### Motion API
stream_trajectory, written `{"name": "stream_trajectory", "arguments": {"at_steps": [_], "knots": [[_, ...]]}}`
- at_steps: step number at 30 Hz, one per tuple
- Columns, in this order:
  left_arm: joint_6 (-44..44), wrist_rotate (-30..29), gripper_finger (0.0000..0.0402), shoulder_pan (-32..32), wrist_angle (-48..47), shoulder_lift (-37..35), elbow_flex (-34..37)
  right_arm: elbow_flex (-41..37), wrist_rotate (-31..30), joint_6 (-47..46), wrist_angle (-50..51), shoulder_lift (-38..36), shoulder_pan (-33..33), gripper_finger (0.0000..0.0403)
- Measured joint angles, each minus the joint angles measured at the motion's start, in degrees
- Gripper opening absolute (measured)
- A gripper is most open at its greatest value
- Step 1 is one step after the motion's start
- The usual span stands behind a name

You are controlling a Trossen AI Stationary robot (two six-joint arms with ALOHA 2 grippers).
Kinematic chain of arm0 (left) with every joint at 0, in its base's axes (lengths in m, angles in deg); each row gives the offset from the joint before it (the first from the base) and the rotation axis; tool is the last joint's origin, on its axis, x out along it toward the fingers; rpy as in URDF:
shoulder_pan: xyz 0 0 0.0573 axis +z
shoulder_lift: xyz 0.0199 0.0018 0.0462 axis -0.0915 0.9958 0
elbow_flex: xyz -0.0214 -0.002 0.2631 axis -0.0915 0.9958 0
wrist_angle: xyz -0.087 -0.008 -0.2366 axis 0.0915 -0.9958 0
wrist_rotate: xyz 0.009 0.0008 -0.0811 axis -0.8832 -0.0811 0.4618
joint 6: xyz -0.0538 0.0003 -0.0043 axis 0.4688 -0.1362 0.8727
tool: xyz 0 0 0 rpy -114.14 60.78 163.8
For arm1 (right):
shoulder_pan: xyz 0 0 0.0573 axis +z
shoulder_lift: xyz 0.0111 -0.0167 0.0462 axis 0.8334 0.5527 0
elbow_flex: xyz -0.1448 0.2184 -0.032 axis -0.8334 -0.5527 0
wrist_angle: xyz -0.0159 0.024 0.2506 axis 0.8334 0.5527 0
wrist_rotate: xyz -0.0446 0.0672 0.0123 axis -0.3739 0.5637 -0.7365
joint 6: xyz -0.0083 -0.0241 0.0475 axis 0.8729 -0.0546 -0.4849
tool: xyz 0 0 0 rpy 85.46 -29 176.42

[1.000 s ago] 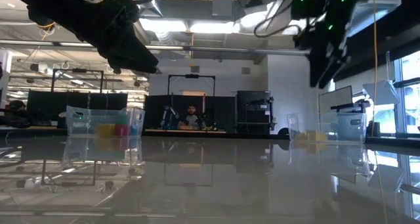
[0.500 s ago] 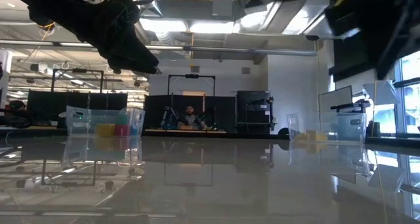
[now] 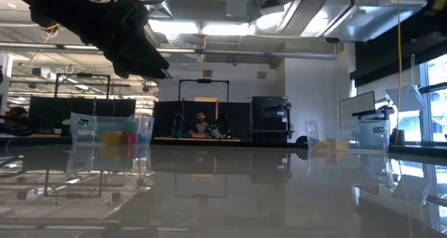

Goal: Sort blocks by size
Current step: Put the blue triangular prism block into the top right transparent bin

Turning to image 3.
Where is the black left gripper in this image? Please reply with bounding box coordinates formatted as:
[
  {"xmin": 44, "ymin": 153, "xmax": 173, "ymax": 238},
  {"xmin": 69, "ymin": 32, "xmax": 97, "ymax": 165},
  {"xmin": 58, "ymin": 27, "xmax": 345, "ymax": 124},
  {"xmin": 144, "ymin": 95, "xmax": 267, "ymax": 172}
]
[{"xmin": 29, "ymin": 0, "xmax": 171, "ymax": 80}]

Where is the red wooden cube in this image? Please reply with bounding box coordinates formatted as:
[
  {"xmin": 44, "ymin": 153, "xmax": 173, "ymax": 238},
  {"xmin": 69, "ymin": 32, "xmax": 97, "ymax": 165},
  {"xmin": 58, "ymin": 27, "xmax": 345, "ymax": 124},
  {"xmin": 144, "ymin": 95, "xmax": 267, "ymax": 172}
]
[{"xmin": 122, "ymin": 132, "xmax": 139, "ymax": 145}]

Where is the ceiling light panel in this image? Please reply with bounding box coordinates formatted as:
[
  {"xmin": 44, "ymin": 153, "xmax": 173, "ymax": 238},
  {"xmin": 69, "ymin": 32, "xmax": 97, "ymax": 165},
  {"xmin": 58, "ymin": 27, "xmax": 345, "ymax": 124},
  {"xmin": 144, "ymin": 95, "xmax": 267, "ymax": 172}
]
[
  {"xmin": 147, "ymin": 19, "xmax": 200, "ymax": 36},
  {"xmin": 200, "ymin": 21, "xmax": 253, "ymax": 36}
]

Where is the grey horizontal pipe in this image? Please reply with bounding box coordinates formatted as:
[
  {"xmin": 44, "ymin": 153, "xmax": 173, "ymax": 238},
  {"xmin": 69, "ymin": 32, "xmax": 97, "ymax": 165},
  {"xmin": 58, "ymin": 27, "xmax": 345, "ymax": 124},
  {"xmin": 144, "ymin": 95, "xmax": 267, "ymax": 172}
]
[{"xmin": 0, "ymin": 41, "xmax": 339, "ymax": 61}]

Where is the distant wooden table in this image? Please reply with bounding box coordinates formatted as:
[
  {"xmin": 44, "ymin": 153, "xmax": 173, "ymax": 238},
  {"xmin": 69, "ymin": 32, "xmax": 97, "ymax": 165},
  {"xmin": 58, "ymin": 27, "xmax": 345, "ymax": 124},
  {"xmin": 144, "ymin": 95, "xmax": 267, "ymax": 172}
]
[{"xmin": 153, "ymin": 136, "xmax": 242, "ymax": 143}]

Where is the person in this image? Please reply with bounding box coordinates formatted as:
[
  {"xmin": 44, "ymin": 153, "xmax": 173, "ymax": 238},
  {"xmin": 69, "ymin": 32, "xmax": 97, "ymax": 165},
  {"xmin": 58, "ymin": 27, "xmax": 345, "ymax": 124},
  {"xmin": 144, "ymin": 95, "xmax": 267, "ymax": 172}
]
[
  {"xmin": 3, "ymin": 106, "xmax": 36, "ymax": 137},
  {"xmin": 188, "ymin": 111, "xmax": 219, "ymax": 138}
]

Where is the clear plastic bin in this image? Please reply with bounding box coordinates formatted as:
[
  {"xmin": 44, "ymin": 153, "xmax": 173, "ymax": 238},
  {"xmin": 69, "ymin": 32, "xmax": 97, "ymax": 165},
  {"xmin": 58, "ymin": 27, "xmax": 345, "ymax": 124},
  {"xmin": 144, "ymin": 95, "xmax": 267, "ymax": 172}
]
[
  {"xmin": 305, "ymin": 118, "xmax": 391, "ymax": 151},
  {"xmin": 69, "ymin": 111, "xmax": 156, "ymax": 147}
]

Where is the black partition panel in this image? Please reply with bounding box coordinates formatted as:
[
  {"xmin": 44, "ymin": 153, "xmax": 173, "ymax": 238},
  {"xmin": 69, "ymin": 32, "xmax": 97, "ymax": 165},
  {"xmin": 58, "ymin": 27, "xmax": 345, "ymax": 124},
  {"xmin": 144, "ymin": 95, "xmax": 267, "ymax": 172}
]
[
  {"xmin": 27, "ymin": 96, "xmax": 137, "ymax": 138},
  {"xmin": 153, "ymin": 101, "xmax": 253, "ymax": 141}
]

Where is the grey junction box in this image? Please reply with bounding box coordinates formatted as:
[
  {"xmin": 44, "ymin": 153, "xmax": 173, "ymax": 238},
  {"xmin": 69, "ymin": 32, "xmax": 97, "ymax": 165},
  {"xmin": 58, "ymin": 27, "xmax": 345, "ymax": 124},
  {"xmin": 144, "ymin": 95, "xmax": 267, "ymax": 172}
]
[{"xmin": 225, "ymin": 0, "xmax": 249, "ymax": 19}]

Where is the black equipment cart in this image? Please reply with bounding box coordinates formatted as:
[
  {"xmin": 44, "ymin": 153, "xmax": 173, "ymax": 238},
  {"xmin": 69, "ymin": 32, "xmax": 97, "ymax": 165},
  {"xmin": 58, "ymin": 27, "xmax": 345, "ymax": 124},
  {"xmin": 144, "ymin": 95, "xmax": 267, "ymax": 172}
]
[{"xmin": 251, "ymin": 96, "xmax": 294, "ymax": 144}]

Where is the glossy white work board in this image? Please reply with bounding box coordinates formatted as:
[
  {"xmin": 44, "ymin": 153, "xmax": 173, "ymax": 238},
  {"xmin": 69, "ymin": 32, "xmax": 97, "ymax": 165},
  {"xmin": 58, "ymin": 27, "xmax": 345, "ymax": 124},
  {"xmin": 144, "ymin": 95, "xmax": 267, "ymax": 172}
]
[{"xmin": 0, "ymin": 143, "xmax": 447, "ymax": 238}]

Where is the computer monitor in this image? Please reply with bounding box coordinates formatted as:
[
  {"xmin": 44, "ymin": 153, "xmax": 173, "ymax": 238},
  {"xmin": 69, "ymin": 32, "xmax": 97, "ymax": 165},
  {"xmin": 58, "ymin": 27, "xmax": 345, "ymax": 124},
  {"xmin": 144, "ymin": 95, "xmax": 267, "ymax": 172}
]
[{"xmin": 339, "ymin": 90, "xmax": 377, "ymax": 121}]

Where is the black desk equipment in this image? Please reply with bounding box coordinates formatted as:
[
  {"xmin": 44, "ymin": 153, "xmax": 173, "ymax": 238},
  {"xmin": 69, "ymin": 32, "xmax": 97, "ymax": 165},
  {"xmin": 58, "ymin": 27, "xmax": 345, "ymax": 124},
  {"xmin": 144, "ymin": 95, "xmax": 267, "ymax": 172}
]
[{"xmin": 351, "ymin": 105, "xmax": 395, "ymax": 121}]

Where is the white angled panel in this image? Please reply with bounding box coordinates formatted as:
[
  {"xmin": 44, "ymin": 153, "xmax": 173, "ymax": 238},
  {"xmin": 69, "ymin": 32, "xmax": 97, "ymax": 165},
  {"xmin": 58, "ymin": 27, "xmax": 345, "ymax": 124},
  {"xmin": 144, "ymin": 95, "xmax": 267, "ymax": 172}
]
[{"xmin": 385, "ymin": 84, "xmax": 427, "ymax": 112}]

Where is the silver round duct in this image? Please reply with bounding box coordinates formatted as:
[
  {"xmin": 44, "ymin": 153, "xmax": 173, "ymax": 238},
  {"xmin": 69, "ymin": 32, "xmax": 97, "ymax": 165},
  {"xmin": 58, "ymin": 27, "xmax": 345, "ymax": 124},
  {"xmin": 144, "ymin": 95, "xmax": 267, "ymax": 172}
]
[{"xmin": 146, "ymin": 0, "xmax": 175, "ymax": 18}]

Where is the black gantry frame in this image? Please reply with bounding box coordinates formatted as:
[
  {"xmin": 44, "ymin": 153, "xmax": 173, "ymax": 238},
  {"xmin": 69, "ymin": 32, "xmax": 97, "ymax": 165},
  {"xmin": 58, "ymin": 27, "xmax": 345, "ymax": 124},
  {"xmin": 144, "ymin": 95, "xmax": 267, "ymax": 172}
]
[{"xmin": 177, "ymin": 78, "xmax": 230, "ymax": 103}]

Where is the black yellow cord reel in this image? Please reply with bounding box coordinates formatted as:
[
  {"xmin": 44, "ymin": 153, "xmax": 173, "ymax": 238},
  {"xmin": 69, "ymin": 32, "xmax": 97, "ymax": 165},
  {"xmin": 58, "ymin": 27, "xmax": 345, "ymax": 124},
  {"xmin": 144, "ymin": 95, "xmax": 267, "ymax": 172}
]
[{"xmin": 41, "ymin": 21, "xmax": 61, "ymax": 35}]

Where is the yellow hanging cable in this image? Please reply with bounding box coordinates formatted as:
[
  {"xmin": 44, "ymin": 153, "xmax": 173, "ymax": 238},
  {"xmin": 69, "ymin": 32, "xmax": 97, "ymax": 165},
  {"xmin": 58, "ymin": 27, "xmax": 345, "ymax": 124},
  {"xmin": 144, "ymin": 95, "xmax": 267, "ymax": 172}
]
[{"xmin": 396, "ymin": 0, "xmax": 403, "ymax": 145}]

